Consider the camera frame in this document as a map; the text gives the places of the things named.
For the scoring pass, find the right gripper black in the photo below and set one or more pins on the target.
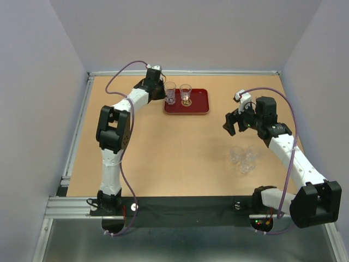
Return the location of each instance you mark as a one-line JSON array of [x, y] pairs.
[[231, 118]]

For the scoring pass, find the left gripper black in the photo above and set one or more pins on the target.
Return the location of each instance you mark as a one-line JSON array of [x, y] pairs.
[[162, 96]]

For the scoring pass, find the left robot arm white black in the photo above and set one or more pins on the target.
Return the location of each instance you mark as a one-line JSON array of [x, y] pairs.
[[114, 129]]

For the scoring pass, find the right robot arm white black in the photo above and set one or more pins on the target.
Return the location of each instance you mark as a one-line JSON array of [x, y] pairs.
[[317, 200]]

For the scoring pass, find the red lacquer tray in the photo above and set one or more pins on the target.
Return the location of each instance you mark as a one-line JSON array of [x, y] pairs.
[[197, 104]]

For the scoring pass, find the clear glass cluster left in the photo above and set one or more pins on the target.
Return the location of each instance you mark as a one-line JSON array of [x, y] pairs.
[[236, 154]]

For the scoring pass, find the clear glass cluster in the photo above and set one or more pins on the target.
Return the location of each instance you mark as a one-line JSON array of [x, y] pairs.
[[253, 153], [246, 166], [236, 154]]

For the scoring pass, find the clear glass cluster right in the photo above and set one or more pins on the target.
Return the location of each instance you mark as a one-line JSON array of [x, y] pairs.
[[253, 153]]

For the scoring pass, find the clear glass cluster front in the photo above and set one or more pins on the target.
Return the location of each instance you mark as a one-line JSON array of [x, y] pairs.
[[246, 166]]

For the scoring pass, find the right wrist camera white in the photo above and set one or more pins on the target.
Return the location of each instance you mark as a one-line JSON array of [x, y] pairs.
[[243, 98]]

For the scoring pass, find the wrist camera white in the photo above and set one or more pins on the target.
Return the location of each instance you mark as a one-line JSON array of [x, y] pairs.
[[157, 68], [243, 98]]

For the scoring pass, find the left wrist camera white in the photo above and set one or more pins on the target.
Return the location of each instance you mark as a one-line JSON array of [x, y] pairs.
[[157, 68]]

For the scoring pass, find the aluminium frame rail back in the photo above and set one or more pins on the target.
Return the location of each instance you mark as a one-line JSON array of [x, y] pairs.
[[190, 72]]

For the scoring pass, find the aluminium frame rail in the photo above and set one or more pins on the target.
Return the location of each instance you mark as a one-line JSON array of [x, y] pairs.
[[68, 169], [190, 72], [69, 233]]

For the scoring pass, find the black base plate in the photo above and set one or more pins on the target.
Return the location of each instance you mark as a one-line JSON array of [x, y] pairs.
[[181, 211]]

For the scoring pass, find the aluminium frame rail left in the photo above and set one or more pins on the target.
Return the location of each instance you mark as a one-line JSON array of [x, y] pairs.
[[68, 169]]

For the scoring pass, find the aluminium frame rail front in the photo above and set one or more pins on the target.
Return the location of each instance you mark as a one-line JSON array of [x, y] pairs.
[[69, 233]]

